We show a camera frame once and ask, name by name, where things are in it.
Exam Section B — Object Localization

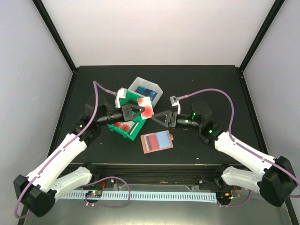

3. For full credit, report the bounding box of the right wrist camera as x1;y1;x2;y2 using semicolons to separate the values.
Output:
170;96;181;115

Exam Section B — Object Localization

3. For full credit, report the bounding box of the blue card stack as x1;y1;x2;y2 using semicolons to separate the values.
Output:
135;86;157;101

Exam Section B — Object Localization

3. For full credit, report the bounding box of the red white card stack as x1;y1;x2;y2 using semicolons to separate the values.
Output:
114;121;139;135

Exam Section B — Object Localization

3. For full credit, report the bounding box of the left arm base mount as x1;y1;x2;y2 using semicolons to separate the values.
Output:
81;176;117;187

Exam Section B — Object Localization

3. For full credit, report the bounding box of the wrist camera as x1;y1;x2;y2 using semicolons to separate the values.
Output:
115;88;127;108
170;96;181;115

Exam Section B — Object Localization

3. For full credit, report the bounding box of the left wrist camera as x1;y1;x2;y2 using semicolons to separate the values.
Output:
115;88;127;108

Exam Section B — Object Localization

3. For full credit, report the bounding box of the right controller board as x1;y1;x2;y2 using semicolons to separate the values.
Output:
216;192;236;201

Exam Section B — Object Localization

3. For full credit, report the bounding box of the black frame post left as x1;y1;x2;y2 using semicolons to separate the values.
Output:
32;0;77;72

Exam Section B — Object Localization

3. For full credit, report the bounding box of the purple cable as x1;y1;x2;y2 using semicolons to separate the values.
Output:
174;88;300;209
14;81;131;219

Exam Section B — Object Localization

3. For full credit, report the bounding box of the white plastic bin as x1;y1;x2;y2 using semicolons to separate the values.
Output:
128;77;163;107

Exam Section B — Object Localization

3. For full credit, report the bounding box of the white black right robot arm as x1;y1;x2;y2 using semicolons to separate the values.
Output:
152;101;297;207

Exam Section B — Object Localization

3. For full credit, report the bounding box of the green plastic bin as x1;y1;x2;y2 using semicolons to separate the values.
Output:
107;116;146;141
120;91;140;122

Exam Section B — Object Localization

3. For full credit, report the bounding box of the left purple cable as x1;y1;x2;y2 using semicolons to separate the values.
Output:
14;81;131;219

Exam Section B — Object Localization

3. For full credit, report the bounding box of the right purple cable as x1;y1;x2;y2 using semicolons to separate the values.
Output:
174;88;300;209

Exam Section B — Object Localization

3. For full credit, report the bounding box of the controller board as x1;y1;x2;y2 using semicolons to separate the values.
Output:
85;190;103;198
216;192;236;201

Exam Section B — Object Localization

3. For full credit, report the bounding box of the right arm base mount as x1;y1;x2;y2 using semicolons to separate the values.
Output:
198;176;233;191

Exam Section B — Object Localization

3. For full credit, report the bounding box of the left controller board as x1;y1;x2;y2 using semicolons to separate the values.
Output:
85;190;103;198

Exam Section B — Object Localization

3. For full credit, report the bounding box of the white slotted cable duct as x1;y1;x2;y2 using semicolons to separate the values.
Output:
61;190;217;203

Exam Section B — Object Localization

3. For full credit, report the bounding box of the tan leather card holder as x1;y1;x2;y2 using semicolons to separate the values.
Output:
141;130;173;154

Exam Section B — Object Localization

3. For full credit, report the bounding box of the black frame post right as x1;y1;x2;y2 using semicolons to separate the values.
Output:
239;0;285;72

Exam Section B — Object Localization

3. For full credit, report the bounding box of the middle green plastic bin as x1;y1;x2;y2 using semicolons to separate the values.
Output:
120;91;140;122

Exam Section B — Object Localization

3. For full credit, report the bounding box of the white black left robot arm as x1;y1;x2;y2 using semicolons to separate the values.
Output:
13;96;145;217

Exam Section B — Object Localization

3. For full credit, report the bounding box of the black frame post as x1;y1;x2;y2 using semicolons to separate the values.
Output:
239;0;285;72
32;0;77;72

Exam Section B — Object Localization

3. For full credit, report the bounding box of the left green plastic bin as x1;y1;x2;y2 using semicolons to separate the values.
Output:
107;116;146;141

